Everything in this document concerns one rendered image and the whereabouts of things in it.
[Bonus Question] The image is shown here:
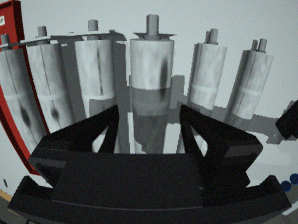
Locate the red scrap tray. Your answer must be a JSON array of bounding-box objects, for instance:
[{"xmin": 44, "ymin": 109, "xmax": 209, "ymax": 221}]
[{"xmin": 0, "ymin": 0, "xmax": 50, "ymax": 176}]

